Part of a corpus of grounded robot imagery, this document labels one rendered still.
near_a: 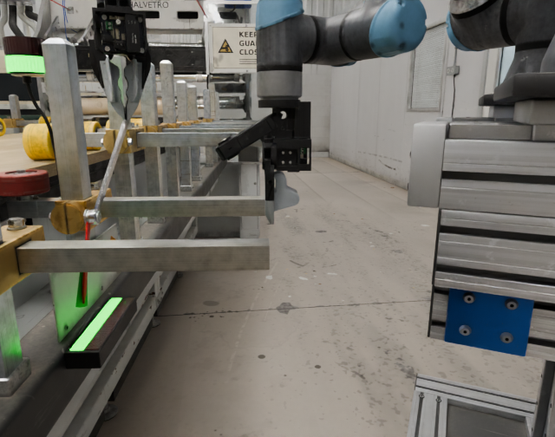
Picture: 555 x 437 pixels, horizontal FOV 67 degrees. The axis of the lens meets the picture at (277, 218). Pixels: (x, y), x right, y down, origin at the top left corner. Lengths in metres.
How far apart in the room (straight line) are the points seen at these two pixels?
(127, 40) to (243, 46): 2.57
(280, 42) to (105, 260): 0.41
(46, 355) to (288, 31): 0.57
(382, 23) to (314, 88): 9.08
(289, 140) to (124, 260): 0.33
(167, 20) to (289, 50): 2.97
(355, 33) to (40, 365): 0.62
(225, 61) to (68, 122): 2.56
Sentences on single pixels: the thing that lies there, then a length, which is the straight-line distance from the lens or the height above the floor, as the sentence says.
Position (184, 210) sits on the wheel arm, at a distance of 0.74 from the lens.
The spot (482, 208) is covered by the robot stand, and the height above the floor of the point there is 0.91.
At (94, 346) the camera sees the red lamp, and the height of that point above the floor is 0.70.
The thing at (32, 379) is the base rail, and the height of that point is 0.70.
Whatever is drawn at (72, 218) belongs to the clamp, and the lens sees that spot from 0.72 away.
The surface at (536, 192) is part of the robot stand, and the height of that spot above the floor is 0.93.
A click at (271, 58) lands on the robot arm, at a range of 0.70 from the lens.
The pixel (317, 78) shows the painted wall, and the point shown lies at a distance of 9.75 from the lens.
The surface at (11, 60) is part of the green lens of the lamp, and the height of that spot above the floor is 1.08.
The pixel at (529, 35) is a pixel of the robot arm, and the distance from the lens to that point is 1.02.
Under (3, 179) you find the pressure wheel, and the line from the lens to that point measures 0.81.
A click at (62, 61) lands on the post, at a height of 1.08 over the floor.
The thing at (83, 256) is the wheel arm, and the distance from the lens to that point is 0.53.
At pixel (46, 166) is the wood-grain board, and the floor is 0.90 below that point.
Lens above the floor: 1.01
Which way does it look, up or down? 14 degrees down
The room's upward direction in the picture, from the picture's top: straight up
